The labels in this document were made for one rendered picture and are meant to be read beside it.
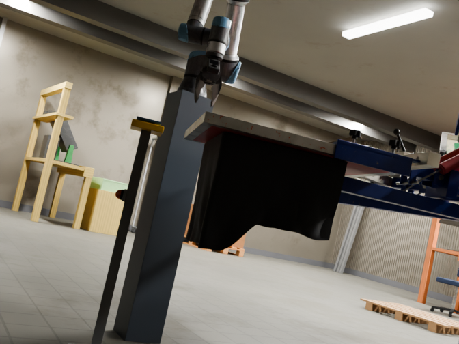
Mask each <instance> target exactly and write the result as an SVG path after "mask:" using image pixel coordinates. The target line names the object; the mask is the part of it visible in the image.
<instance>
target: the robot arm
mask: <svg viewBox="0 0 459 344"><path fill-rule="evenodd" d="M212 2H213V0H195V2H194V4H193V7H192V10H191V13H190V15H189V18H188V20H187V23H181V24H180V26H179V29H178V39H179V40H180V41H183V42H186V43H188V42H189V43H193V44H199V45H202V46H207V49H206V51H192V52H191V53H190V54H189V58H188V59H187V64H186V70H185V73H184V78H183V80H182V82H181V84H180V86H179V87H178V89H177V91H180V90H185V91H189V92H191V93H194V99H195V103H197V101H198V99H199V95H200V96H203V97H207V93H206V85H211V86H212V87H211V90H212V96H211V97H212V101H211V107H212V106H213V105H214V103H215V102H216V100H217V97H218V94H219V92H220V90H221V86H222V83H228V84H234V83H235V81H236V78H237V76H238V73H239V70H240V66H241V62H238V61H239V57H238V55H237V50H238V43H239V39H240V32H241V27H242V20H243V16H244V11H245V6H246V4H248V3H249V0H227V9H226V13H225V17H224V16H215V17H214V19H213V22H212V26H211V29H209V28H205V27H204V25H205V22H206V19H207V17H208V13H209V11H210V7H211V5H212Z"/></svg>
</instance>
